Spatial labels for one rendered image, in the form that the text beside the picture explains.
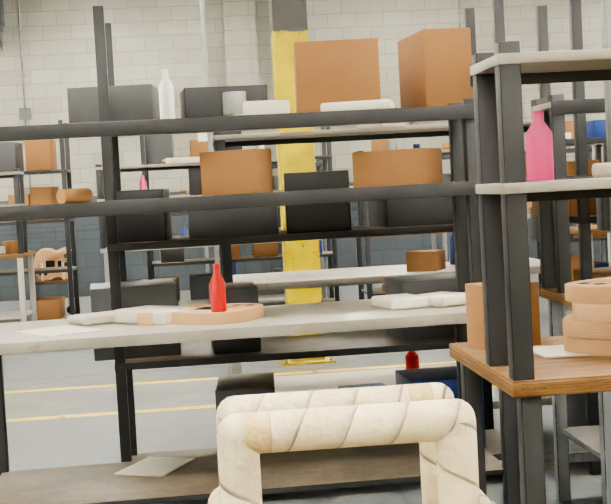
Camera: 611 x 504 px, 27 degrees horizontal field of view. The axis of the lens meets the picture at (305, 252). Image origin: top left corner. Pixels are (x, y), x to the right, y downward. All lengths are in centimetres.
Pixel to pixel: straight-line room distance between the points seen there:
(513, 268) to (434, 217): 277
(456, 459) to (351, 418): 9
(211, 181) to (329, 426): 401
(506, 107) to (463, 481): 204
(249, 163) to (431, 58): 121
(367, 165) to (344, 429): 410
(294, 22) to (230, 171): 502
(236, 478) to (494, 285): 229
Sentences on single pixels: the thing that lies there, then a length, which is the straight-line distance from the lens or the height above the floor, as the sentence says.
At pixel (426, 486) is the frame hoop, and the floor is 113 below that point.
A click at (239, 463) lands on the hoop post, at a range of 95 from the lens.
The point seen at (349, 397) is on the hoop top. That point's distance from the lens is 104.
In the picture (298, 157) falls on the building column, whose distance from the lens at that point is 975.
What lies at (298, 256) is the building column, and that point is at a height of 84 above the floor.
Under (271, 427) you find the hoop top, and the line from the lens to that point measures 95.
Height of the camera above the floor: 138
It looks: 3 degrees down
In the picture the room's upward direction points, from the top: 3 degrees counter-clockwise
